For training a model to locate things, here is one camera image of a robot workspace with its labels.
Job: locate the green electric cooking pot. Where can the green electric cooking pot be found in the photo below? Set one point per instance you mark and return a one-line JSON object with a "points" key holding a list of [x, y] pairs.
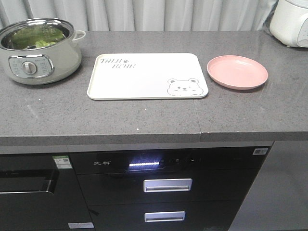
{"points": [[44, 65]]}

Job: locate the black built-in dishwasher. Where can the black built-in dishwasher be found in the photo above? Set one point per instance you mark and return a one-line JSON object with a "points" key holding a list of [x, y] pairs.
{"points": [[40, 192]]}

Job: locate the white curtain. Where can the white curtain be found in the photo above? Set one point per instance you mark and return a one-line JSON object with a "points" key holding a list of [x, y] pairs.
{"points": [[144, 15]]}

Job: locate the green lettuce leaf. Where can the green lettuce leaf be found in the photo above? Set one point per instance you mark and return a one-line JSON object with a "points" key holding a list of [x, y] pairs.
{"points": [[35, 37]]}

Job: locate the black disinfection cabinet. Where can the black disinfection cabinet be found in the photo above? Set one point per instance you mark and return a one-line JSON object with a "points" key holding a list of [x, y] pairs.
{"points": [[112, 185]]}

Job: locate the silver drawer handle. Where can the silver drawer handle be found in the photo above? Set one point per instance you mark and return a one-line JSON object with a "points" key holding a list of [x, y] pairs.
{"points": [[167, 185], [164, 216]]}

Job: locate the white rice cooker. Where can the white rice cooker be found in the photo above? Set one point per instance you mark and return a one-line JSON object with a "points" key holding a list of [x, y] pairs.
{"points": [[289, 23]]}

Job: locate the grey cabinet door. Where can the grey cabinet door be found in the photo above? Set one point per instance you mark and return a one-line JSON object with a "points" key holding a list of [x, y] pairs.
{"points": [[278, 198]]}

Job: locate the lower silver drawer handle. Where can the lower silver drawer handle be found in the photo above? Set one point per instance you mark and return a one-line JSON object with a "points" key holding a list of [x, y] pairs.
{"points": [[164, 216]]}

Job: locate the cream bear serving tray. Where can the cream bear serving tray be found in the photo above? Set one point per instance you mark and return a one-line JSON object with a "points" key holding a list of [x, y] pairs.
{"points": [[134, 76]]}

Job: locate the upper silver drawer handle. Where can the upper silver drawer handle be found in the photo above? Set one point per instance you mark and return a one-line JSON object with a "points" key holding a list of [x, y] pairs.
{"points": [[167, 185]]}

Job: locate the pink plastic plate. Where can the pink plastic plate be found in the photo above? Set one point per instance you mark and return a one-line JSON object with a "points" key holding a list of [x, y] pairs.
{"points": [[237, 72]]}

